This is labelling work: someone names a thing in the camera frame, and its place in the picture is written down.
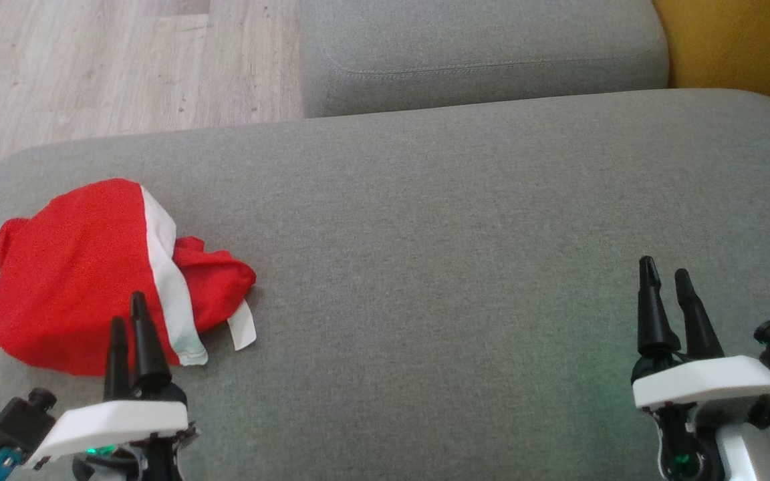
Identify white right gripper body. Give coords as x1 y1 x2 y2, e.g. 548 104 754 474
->
632 355 770 481

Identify large grey sofa seat cushion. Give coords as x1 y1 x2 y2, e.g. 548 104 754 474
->
0 89 770 481

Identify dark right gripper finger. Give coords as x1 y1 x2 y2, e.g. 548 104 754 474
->
637 256 682 359
674 269 726 360

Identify left camera cable teal plug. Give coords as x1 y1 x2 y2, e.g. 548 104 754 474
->
0 446 23 481

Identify long yellow sofa backrest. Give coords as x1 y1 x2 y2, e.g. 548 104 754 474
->
652 0 770 128

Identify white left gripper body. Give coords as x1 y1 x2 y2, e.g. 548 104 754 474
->
24 384 199 481

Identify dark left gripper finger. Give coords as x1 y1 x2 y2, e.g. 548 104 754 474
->
130 291 174 397
104 316 133 402

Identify red shorts with white stripe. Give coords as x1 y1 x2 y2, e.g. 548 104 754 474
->
0 178 209 376

